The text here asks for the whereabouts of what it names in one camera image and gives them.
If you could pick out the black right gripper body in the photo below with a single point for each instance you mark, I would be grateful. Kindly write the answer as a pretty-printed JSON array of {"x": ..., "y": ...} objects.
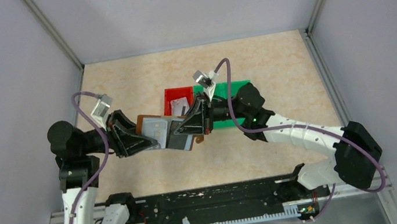
[{"x": 209, "y": 116}]

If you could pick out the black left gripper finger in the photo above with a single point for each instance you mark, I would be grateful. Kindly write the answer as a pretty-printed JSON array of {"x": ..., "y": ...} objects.
[
  {"x": 136, "y": 144},
  {"x": 121, "y": 124}
]

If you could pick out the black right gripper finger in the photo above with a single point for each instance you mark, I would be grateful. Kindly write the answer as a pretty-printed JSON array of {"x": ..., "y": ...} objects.
[
  {"x": 192, "y": 127},
  {"x": 199, "y": 108}
]

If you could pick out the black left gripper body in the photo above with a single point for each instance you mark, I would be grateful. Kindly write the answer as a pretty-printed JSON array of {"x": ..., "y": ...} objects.
[{"x": 112, "y": 130}]

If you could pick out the brown leather card holder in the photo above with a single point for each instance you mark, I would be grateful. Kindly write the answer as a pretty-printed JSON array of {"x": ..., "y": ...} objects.
[{"x": 174, "y": 142}]

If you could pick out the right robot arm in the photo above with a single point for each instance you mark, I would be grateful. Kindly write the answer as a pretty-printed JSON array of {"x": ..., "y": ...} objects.
[{"x": 352, "y": 154}]

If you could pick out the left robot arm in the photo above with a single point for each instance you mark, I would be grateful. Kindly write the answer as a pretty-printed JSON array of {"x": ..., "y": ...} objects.
[{"x": 81, "y": 157}]

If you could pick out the silver VIP card pile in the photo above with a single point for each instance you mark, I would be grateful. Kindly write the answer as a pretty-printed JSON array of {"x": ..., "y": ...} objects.
[{"x": 179, "y": 107}]

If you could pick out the green bin with gold cards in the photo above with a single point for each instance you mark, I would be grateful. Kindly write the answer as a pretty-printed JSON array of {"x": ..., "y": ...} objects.
[{"x": 217, "y": 124}]

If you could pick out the green bin with black cards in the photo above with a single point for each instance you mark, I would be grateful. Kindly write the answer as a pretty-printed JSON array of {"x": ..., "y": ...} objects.
[{"x": 235, "y": 86}]

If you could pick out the red plastic bin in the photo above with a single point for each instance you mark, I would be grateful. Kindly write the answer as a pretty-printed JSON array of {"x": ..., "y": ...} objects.
[{"x": 171, "y": 94}]

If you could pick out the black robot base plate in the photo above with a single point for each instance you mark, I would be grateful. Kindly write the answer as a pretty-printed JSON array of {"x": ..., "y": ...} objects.
[{"x": 224, "y": 204}]

